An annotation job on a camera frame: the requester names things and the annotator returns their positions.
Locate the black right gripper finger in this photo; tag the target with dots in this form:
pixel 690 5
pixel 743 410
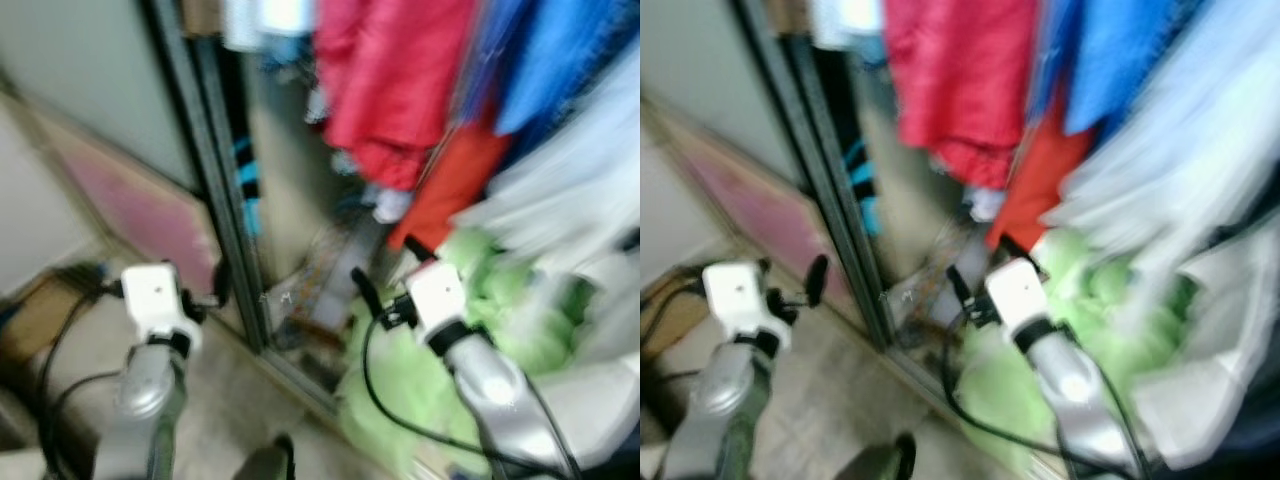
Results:
pixel 1018 250
pixel 422 250
pixel 959 285
pixel 364 290

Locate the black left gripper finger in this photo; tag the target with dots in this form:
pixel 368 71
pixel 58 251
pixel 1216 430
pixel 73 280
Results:
pixel 817 280
pixel 222 283

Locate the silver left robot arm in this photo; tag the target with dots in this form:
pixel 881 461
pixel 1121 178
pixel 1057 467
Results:
pixel 145 400
pixel 725 395

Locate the clear patterned plastic bag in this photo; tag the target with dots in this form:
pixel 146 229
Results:
pixel 325 285
pixel 925 290

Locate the small white garment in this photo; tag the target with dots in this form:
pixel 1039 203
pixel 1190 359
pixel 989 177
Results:
pixel 392 205
pixel 986 205

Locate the orange garment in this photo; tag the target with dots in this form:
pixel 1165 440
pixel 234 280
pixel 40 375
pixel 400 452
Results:
pixel 450 180
pixel 1040 175

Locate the light green cloth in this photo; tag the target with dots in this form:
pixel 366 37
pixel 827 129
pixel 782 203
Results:
pixel 1000 400
pixel 400 390

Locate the pink framed board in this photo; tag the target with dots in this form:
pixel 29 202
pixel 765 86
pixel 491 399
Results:
pixel 750 215
pixel 140 215

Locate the black blue striped garment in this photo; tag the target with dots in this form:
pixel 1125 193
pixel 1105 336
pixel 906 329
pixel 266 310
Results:
pixel 245 180
pixel 862 180

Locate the dark framed wardrobe door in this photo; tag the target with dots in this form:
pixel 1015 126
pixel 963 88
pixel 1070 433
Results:
pixel 210 170
pixel 822 170

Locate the brown cardboard box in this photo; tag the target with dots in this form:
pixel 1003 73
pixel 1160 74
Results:
pixel 40 315
pixel 672 330

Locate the pale white hanging garment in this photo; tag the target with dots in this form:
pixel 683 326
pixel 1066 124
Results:
pixel 1170 170
pixel 570 190

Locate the red jacket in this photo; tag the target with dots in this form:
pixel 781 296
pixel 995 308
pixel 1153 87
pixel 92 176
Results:
pixel 400 90
pixel 960 90

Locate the grey left robot leg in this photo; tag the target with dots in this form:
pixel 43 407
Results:
pixel 270 462
pixel 890 460

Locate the white light blue garment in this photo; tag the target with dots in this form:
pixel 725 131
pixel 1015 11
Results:
pixel 845 20
pixel 270 20

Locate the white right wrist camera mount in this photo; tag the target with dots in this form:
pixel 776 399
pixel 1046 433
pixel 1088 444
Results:
pixel 438 295
pixel 1018 292

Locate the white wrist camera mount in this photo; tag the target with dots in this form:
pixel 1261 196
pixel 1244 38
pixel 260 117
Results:
pixel 438 295
pixel 155 295
pixel 740 290
pixel 1018 292

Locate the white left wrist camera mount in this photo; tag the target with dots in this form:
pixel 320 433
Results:
pixel 155 295
pixel 740 290

